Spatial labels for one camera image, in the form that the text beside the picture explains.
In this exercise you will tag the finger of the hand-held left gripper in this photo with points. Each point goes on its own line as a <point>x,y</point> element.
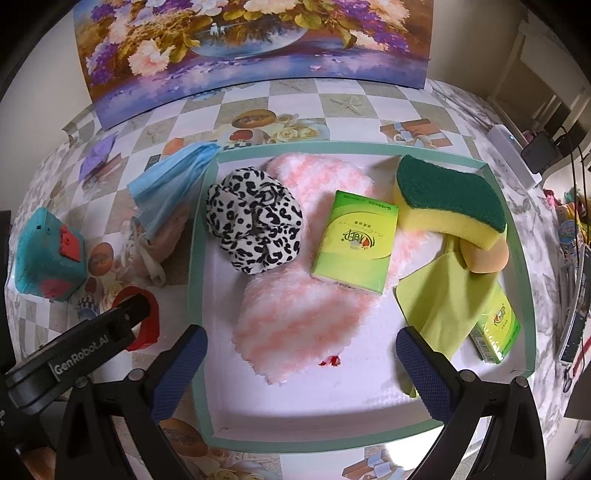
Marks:
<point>131,318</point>

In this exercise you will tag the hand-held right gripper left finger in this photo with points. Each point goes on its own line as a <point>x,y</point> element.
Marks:
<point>180,369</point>

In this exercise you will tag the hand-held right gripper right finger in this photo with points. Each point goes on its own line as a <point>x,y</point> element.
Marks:
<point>425,369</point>

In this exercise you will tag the green microfibre cloth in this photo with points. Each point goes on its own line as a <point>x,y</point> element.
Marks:
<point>438,300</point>

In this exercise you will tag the green tissue pack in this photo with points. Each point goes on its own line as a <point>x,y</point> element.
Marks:
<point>501,327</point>
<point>355,240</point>

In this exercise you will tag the orange makeup sponge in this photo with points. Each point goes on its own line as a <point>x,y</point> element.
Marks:
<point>485,261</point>

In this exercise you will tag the white tray with teal rim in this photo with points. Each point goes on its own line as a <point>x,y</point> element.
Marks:
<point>295,415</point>

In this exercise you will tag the pink fluffy cloth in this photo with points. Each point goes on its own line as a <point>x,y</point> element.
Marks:
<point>300,318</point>

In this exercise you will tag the leopard print scrunchie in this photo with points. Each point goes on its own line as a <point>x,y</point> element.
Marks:
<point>254,221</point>

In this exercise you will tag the green and yellow sponge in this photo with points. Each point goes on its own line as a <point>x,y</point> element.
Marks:
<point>443,189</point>

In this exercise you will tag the red tape roll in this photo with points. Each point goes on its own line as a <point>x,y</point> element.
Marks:
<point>150,323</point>

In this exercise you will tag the red paper scrap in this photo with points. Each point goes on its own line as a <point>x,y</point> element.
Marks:
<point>330,361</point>

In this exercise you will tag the teal plastic box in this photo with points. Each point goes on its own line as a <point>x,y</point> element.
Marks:
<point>46,254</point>

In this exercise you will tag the blue face mask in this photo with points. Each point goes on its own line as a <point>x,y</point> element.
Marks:
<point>171,184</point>

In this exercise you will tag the purple packet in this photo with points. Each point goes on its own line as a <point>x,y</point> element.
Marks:
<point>99,154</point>

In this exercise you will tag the white power strip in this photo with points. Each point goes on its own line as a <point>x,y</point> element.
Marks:
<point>508,147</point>

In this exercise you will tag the black power adapter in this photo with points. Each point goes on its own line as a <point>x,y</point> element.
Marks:
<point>540,150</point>

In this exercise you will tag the floral painting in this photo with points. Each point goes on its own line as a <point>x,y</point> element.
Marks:
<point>254,46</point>

